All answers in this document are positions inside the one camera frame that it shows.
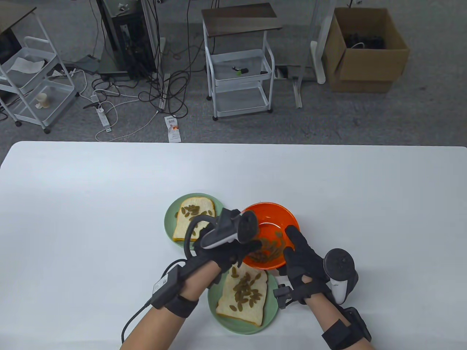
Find brown cardboard box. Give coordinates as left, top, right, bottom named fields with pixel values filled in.
left=323, top=7, right=410, bottom=94

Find person's left forearm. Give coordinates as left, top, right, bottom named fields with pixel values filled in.
left=120, top=261, right=224, bottom=350

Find person's right hand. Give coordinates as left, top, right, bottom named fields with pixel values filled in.
left=278, top=225, right=332, bottom=302

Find black items in box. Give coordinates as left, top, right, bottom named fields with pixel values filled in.
left=344, top=32, right=388, bottom=50

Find white cable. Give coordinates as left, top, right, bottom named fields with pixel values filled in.
left=95, top=101, right=162, bottom=143

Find green plate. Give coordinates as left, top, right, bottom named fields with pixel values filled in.
left=207, top=269, right=280, bottom=335
left=164, top=192, right=227, bottom=250

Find white rolling cart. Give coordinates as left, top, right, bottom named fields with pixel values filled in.
left=0, top=15, right=80, bottom=134

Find grey metal stand foot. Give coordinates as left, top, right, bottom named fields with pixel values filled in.
left=275, top=65, right=304, bottom=109

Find black wrist box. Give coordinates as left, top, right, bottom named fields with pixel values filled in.
left=151, top=265, right=184, bottom=310
left=343, top=307, right=372, bottom=342

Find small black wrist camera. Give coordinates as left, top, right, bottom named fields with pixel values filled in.
left=273, top=284, right=294, bottom=310

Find brown wooden desk top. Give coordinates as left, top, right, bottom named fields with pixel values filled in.
left=0, top=6, right=37, bottom=34

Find white paper leaflet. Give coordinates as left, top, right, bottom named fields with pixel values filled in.
left=163, top=116, right=182, bottom=144

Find crumpled white paper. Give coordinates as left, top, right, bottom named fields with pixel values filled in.
left=9, top=58, right=45, bottom=73

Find person's right forearm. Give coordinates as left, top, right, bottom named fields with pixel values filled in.
left=304, top=292, right=376, bottom=350

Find black and white glove controller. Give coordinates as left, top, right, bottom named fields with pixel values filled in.
left=201, top=209, right=260, bottom=250
left=323, top=248, right=360, bottom=305

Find raisins scattered on bread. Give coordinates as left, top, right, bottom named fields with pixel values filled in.
left=175, top=205, right=209, bottom=236
left=230, top=266, right=266, bottom=314

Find orange bowl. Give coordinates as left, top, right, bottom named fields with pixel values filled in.
left=239, top=201, right=301, bottom=271

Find white power strip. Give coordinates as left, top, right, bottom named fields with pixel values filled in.
left=90, top=94, right=112, bottom=134

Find white desk leg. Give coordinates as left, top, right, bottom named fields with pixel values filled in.
left=309, top=0, right=337, bottom=85

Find black equipment tower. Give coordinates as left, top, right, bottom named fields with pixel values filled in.
left=96, top=0, right=160, bottom=81

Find white cart with wooden top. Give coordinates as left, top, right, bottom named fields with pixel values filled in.
left=201, top=3, right=283, bottom=122

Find pile of raisins in bowl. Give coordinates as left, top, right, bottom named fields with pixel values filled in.
left=251, top=230, right=285, bottom=264

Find white bread slice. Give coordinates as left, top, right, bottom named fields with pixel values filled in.
left=216, top=263, right=269, bottom=327
left=172, top=197, right=216, bottom=242

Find person's left hand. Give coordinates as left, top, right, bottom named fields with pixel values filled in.
left=193, top=239, right=264, bottom=277

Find bundle of black cables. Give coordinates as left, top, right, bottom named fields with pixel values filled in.
left=89, top=0, right=207, bottom=118

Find black wrist strap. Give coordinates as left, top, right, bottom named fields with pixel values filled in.
left=163, top=293, right=200, bottom=318
left=321, top=319, right=366, bottom=350

